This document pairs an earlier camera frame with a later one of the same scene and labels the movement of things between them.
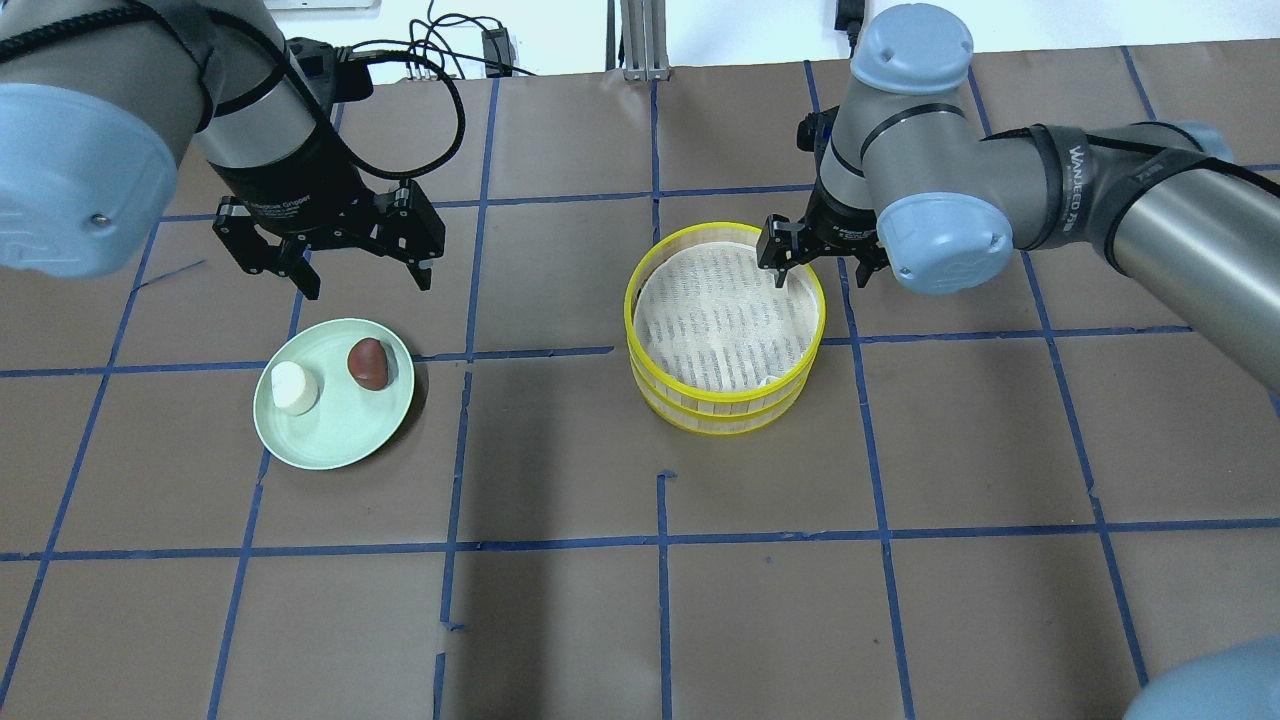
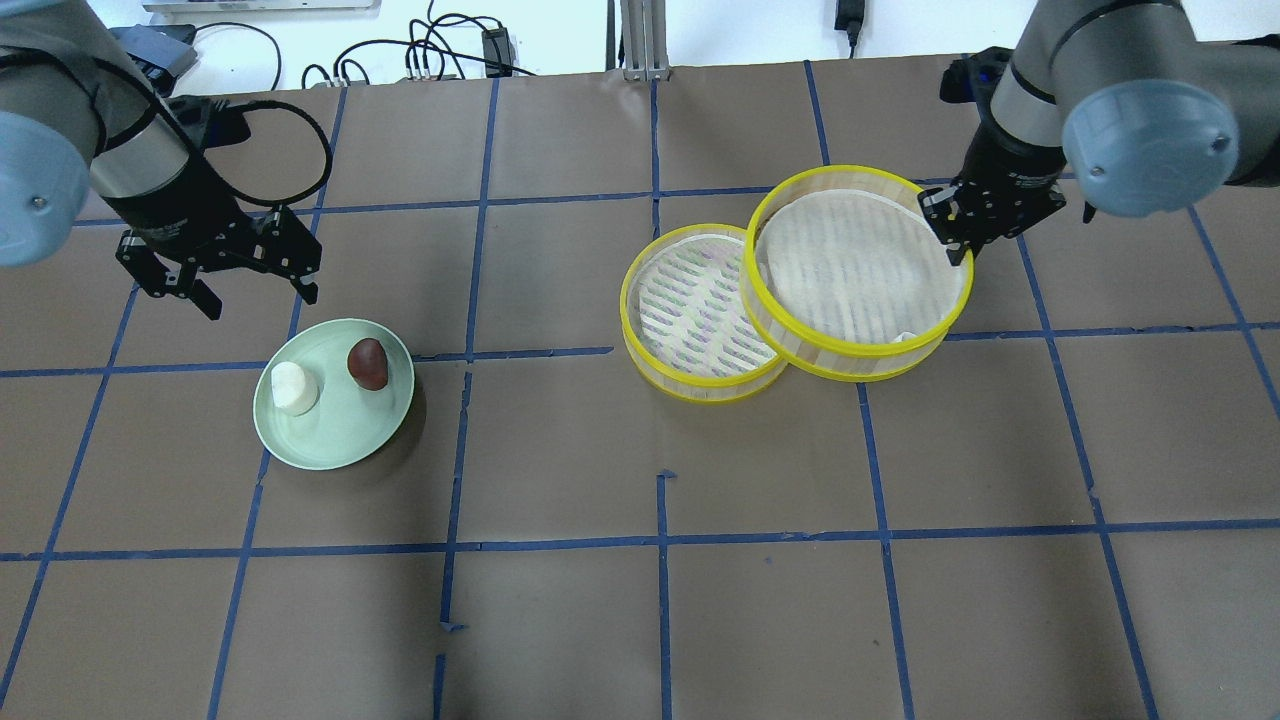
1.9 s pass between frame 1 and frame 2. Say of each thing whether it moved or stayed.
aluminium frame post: stayed
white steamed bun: stayed
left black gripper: moved
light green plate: stayed
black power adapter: stayed
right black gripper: moved
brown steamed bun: stayed
